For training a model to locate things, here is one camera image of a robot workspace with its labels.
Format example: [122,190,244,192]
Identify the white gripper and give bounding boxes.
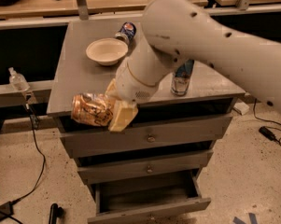
[105,58,159,132]

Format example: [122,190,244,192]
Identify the orange soda can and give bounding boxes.
[71,93,115,127]

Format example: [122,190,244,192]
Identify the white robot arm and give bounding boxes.
[106,0,281,113]

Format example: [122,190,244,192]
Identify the grey top drawer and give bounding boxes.
[61,115,232,158]

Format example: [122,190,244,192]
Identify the blue pepsi can lying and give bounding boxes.
[115,22,136,45]

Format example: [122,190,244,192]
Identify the tall blue silver can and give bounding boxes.
[171,60,194,96]

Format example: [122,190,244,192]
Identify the grey wooden drawer cabinet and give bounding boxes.
[46,13,246,224]

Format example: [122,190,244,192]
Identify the grey middle drawer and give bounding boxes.
[77,150,213,184]

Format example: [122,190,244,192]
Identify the grey open bottom drawer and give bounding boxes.
[88,171,211,224]

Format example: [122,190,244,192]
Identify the black object floor bottom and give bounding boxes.
[49,203,64,224]

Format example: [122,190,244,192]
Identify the white bowl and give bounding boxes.
[86,38,128,66]

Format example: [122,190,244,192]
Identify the white block on floor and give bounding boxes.
[233,102,249,115]

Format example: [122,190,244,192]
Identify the black power adapter right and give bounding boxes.
[259,126,276,141]

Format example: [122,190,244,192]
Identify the black adapter bottom left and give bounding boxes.
[0,202,13,221]

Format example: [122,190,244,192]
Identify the black cable left floor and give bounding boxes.
[10,103,47,205]

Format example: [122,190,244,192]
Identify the clear bottle on left rail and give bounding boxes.
[8,67,30,92]

